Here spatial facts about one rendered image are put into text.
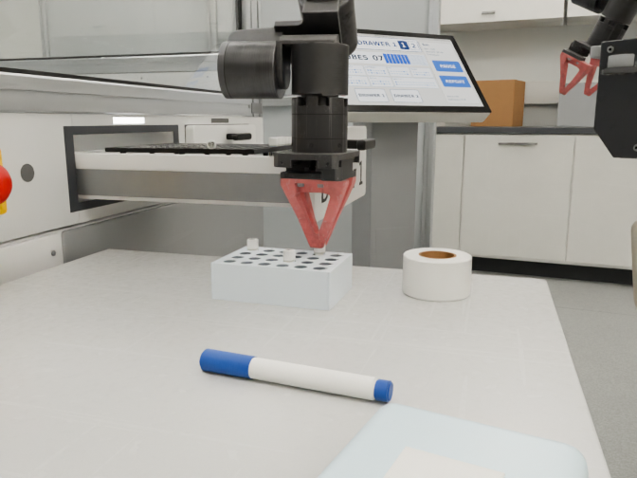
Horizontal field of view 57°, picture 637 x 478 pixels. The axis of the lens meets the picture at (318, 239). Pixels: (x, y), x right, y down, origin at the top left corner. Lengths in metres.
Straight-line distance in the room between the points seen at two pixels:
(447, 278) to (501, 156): 3.12
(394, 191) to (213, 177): 1.08
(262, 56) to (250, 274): 0.21
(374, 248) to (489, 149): 2.04
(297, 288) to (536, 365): 0.23
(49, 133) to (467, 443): 0.67
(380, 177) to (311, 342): 1.29
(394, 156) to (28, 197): 1.19
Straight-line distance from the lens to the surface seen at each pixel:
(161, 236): 1.04
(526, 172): 3.69
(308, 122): 0.58
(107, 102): 0.91
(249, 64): 0.60
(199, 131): 1.11
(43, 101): 0.81
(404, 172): 1.78
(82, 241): 0.87
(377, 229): 1.76
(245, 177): 0.73
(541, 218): 3.72
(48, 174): 0.81
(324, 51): 0.58
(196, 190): 0.76
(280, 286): 0.57
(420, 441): 0.26
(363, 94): 1.62
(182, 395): 0.41
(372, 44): 1.78
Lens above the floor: 0.94
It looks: 11 degrees down
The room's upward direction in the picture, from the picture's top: straight up
